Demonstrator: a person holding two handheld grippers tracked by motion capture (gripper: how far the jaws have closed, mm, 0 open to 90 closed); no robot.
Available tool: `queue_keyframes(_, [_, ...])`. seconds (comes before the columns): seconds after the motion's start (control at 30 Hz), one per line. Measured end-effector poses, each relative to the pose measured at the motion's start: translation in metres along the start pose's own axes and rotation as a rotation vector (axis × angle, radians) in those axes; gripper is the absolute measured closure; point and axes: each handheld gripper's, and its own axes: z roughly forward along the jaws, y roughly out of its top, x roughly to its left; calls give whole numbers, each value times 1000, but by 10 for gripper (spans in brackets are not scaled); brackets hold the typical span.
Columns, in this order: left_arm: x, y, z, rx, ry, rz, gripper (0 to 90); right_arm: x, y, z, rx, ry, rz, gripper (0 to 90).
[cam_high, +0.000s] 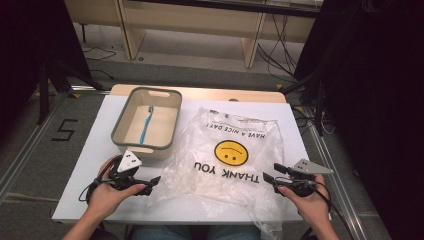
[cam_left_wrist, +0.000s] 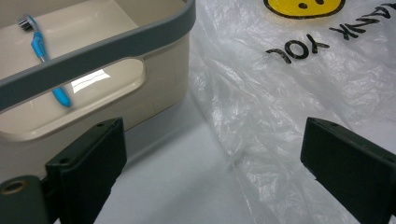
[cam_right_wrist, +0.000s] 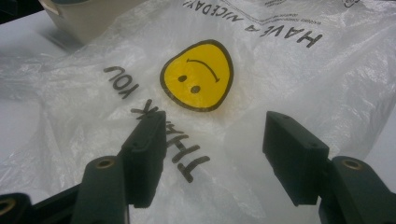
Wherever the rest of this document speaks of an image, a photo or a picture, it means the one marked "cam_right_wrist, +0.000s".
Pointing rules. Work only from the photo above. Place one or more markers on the white smiley-face plastic bag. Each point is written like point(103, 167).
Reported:
point(280, 77)

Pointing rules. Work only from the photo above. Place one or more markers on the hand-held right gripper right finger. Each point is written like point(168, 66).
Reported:
point(292, 155)

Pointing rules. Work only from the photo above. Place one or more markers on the beige bin with grey rim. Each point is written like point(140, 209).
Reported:
point(87, 21)

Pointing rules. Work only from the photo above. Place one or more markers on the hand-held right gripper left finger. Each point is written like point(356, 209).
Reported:
point(143, 161)

